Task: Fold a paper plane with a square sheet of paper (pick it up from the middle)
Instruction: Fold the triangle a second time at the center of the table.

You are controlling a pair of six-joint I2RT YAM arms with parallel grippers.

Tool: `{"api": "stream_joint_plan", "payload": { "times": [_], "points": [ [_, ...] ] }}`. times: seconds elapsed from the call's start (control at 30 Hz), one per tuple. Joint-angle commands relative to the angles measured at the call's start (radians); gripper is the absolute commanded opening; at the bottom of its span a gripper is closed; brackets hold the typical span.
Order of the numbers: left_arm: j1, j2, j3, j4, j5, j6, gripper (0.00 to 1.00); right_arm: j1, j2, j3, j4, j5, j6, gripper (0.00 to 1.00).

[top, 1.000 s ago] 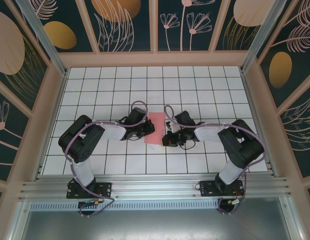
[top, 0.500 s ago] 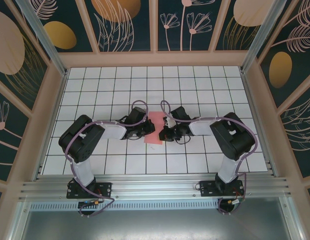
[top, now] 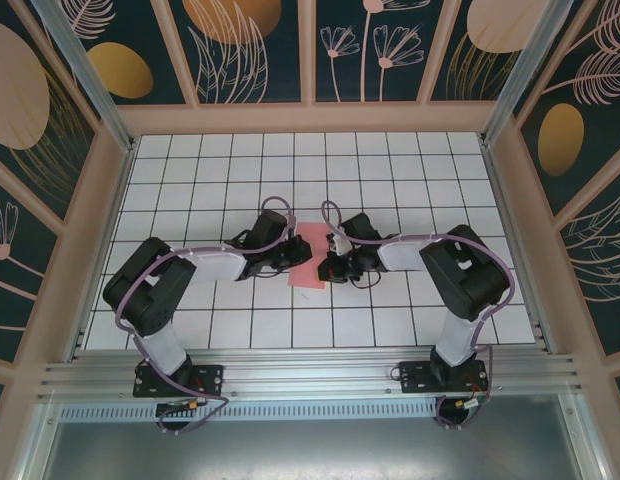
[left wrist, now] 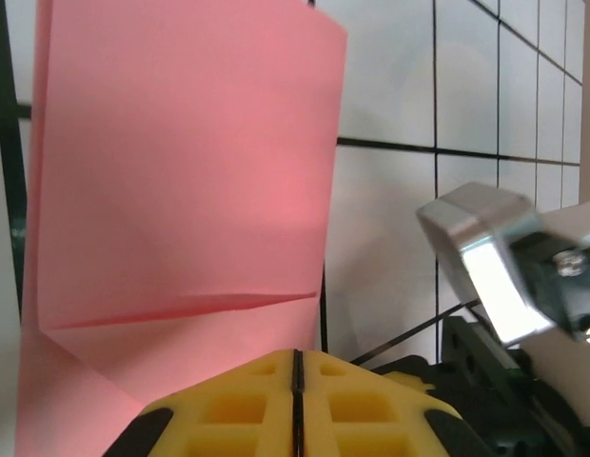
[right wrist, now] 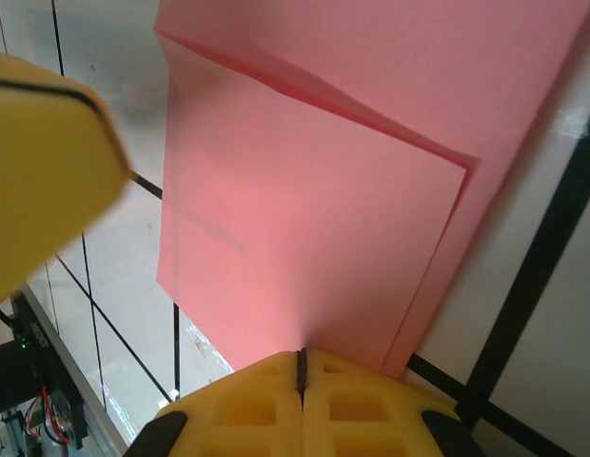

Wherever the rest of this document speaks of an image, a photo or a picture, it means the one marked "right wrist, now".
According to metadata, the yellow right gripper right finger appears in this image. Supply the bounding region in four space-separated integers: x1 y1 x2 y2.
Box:
302 348 486 457

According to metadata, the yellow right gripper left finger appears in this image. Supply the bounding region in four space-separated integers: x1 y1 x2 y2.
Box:
128 349 305 457

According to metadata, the white grid mat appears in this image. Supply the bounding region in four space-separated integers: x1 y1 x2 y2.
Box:
0 0 590 457

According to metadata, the pink cloth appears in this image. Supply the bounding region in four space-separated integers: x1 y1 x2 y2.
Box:
154 0 590 382

